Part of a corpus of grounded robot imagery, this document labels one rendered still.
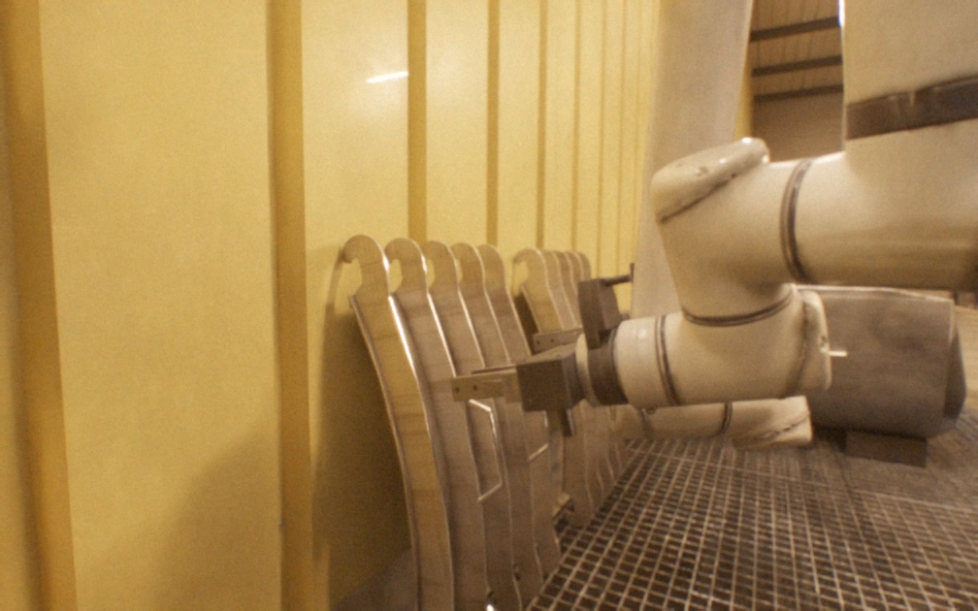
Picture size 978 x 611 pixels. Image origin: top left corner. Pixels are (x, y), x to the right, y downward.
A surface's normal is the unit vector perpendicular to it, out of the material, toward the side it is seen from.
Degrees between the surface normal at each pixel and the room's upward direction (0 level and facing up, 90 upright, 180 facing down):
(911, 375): 90
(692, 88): 99
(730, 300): 114
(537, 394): 90
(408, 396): 90
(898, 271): 143
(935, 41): 103
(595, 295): 68
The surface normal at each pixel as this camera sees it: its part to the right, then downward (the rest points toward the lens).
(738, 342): -0.39, 0.46
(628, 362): -0.52, -0.18
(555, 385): -0.48, 0.07
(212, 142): 0.87, 0.05
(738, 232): -0.80, 0.22
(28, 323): -0.17, 0.08
